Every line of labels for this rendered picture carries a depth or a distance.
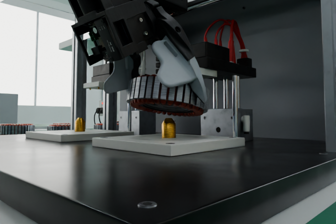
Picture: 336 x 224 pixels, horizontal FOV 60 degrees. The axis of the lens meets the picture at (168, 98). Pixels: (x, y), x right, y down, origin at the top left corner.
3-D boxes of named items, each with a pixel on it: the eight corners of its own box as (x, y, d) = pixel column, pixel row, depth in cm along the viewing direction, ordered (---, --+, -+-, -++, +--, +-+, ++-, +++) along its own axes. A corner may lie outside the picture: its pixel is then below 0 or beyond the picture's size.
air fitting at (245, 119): (247, 134, 46) (247, 115, 46) (241, 134, 47) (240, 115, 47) (251, 134, 47) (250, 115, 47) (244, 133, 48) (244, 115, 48)
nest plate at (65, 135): (60, 142, 46) (60, 134, 46) (25, 137, 57) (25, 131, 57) (134, 137, 57) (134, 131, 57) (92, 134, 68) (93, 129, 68)
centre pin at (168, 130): (169, 138, 39) (168, 118, 39) (158, 137, 40) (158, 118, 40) (178, 137, 40) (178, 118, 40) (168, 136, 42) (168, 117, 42)
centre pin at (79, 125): (77, 131, 56) (78, 117, 56) (72, 131, 57) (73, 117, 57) (86, 131, 57) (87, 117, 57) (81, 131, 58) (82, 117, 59)
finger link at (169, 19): (174, 76, 36) (128, 27, 37) (183, 70, 37) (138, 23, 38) (193, 53, 32) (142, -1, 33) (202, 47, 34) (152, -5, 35)
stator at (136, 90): (166, 99, 32) (170, 67, 33) (109, 103, 40) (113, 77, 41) (223, 117, 40) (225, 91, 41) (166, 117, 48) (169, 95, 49)
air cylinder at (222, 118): (238, 142, 46) (237, 107, 46) (200, 139, 51) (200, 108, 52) (253, 140, 50) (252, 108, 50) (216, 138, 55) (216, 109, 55)
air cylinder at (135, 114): (138, 135, 63) (139, 110, 63) (118, 134, 68) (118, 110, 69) (156, 134, 67) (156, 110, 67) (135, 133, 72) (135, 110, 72)
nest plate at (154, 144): (170, 156, 30) (170, 144, 30) (91, 146, 40) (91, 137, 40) (245, 146, 40) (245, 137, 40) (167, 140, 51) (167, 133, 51)
